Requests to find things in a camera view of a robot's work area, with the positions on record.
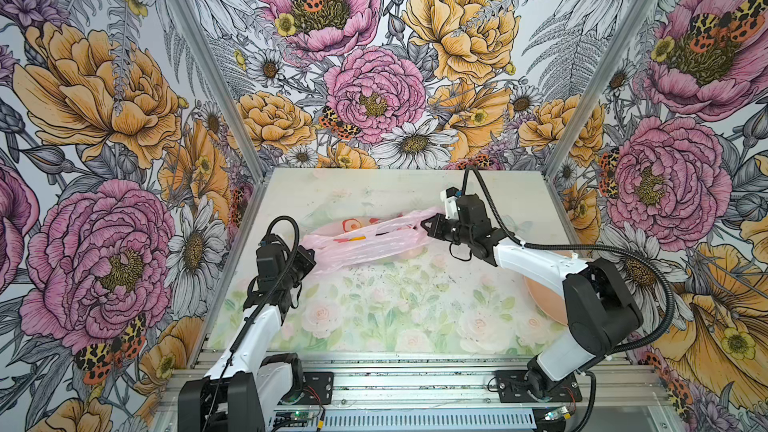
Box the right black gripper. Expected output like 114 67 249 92
421 211 475 244

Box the pink plastic bag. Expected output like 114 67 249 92
300 208 439 274

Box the pink scalloped plate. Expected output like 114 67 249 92
524 276 568 326

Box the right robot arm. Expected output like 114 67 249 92
421 187 643 400

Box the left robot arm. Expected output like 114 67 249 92
177 233 315 431

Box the left green circuit board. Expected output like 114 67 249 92
271 411 313 431

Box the green circuit board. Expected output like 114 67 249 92
271 411 313 431
543 406 571 421

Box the right green circuit board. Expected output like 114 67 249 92
543 406 571 421

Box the left black cable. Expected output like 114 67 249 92
200 215 301 432

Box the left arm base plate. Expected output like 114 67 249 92
280 371 335 406

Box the aluminium mounting rail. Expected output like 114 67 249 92
157 352 670 412

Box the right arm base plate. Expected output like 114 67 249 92
487 369 583 404

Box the white vented cable duct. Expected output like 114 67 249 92
321 408 537 431

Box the left aluminium frame post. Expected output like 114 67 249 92
166 0 265 185

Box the aluminium frame post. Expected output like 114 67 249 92
542 0 658 179
166 0 265 185

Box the right aluminium frame post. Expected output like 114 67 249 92
542 0 658 179

